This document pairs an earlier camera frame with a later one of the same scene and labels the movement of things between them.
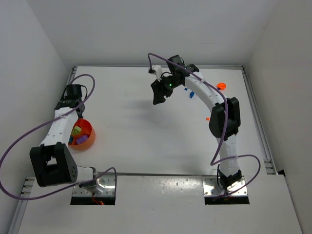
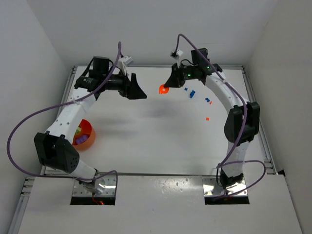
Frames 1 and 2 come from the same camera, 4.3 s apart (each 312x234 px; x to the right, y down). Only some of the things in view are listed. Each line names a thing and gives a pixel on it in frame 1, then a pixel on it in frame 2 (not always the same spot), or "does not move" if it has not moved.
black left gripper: [81, 111] → [126, 85]
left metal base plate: [107, 181] does not move
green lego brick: [76, 130] does not move
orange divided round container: [87, 129] does not move
